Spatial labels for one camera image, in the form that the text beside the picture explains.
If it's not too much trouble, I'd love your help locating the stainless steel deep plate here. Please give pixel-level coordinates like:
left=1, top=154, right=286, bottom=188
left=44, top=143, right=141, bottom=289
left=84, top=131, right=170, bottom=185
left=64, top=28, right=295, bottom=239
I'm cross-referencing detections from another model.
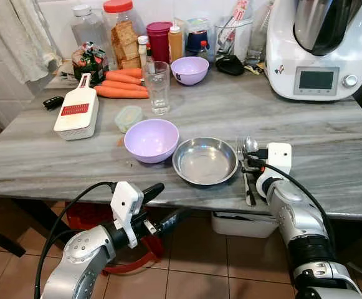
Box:
left=172, top=137, right=239, bottom=186

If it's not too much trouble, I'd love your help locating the large purple plastic bowl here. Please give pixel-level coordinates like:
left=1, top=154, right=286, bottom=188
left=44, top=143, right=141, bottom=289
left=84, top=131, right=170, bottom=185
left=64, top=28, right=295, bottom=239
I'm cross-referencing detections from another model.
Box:
left=123, top=118, right=180, bottom=164

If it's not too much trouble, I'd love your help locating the white plastic bin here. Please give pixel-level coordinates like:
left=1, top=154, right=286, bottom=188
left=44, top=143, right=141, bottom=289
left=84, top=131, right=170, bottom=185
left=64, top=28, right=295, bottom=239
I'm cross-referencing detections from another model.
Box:
left=211, top=211, right=280, bottom=239

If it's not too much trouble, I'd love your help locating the red plastic stool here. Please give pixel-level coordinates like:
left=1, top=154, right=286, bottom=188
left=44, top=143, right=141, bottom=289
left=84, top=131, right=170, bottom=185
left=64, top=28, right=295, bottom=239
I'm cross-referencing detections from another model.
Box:
left=65, top=201, right=166, bottom=275

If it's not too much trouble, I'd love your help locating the small container with green lid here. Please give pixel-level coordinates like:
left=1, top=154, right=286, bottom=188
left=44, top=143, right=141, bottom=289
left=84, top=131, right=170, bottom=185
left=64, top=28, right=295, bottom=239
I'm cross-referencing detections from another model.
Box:
left=115, top=105, right=143, bottom=133

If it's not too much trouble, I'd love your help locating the black pouch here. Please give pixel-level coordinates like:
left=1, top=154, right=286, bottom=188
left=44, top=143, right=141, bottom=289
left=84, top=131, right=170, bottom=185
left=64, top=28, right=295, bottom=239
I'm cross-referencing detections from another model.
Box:
left=215, top=54, right=245, bottom=76

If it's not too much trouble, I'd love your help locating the white food processor with screen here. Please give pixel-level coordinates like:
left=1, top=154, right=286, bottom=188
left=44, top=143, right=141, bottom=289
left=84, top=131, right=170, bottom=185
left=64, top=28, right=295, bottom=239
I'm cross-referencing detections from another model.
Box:
left=265, top=0, right=362, bottom=102

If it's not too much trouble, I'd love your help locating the orange carrot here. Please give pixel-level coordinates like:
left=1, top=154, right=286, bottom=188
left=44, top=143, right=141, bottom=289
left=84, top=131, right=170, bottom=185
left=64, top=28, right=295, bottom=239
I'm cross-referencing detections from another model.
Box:
left=94, top=85, right=150, bottom=100
left=111, top=67, right=145, bottom=80
left=102, top=78, right=147, bottom=92

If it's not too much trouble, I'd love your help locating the clear drinking glass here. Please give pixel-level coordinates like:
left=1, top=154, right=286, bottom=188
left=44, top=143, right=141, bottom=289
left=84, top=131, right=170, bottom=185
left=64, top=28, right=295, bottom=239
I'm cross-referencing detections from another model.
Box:
left=143, top=61, right=171, bottom=115

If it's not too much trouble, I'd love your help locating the small purple plastic bowl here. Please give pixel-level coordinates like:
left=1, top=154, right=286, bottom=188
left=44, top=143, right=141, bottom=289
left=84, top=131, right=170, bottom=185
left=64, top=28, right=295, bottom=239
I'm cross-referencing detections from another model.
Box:
left=170, top=56, right=210, bottom=86

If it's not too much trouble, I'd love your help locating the white grater with red blade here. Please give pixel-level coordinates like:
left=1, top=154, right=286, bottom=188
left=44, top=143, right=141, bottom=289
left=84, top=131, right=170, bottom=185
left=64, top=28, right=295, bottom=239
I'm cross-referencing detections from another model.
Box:
left=53, top=73, right=100, bottom=141

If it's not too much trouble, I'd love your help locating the glass jar with utensils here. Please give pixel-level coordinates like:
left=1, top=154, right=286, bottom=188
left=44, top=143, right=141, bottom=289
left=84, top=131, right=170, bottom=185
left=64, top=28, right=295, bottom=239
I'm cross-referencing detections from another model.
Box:
left=215, top=16, right=256, bottom=63

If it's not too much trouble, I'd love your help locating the small red-capped bottle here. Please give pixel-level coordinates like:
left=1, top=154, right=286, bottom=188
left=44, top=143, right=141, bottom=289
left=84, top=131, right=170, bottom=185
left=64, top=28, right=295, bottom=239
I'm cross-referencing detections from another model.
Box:
left=198, top=40, right=209, bottom=60

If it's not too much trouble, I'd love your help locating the black key fob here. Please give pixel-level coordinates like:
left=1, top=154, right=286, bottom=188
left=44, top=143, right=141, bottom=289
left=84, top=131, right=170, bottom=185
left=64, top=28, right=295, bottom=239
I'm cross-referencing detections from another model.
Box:
left=44, top=96, right=65, bottom=111

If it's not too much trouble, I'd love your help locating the clear jar with blue contents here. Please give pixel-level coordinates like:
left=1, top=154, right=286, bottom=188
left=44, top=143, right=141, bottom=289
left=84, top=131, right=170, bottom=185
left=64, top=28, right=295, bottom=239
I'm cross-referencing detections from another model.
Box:
left=184, top=17, right=214, bottom=57

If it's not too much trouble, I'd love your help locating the yellow squeeze bottle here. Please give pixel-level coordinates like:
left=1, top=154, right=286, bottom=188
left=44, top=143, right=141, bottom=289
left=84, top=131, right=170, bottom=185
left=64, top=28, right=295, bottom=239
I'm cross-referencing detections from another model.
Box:
left=168, top=25, right=184, bottom=61

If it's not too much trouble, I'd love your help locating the small white-capped sauce bottle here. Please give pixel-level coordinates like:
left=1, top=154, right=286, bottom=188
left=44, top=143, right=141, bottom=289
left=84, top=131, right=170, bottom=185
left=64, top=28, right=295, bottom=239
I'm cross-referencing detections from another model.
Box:
left=137, top=36, right=151, bottom=68

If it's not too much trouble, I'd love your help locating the magenta plastic tumbler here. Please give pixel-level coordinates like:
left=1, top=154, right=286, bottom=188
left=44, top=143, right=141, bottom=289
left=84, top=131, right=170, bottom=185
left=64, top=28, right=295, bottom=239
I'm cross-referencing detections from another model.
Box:
left=146, top=22, right=173, bottom=64

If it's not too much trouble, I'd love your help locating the red-lidded jar of crackers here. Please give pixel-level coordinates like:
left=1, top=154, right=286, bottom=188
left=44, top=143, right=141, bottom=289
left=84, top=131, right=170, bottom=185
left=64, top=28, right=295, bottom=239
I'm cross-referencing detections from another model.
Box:
left=103, top=0, right=143, bottom=69

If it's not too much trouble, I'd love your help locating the clear plastic bottle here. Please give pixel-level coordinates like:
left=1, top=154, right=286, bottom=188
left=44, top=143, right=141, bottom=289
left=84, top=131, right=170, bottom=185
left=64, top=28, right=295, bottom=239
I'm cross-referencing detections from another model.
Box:
left=70, top=4, right=110, bottom=50

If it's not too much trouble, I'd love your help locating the hanging pale cloth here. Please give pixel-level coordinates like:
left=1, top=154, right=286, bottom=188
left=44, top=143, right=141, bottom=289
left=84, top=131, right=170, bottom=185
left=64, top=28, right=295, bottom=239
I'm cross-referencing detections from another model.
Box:
left=0, top=0, right=63, bottom=85

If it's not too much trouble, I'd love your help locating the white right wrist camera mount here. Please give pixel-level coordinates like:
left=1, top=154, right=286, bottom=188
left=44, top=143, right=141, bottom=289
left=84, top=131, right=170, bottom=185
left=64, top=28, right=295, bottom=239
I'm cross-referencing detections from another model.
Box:
left=265, top=143, right=292, bottom=176

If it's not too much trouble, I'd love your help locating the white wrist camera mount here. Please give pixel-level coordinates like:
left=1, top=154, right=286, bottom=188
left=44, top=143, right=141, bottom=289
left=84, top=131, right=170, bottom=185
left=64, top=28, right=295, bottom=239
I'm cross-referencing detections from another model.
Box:
left=110, top=182, right=144, bottom=249
left=265, top=143, right=292, bottom=176

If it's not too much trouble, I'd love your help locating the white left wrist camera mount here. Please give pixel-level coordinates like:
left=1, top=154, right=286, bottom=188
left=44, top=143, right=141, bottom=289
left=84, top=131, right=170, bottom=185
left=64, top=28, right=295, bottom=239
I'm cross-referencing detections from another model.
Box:
left=110, top=182, right=144, bottom=249

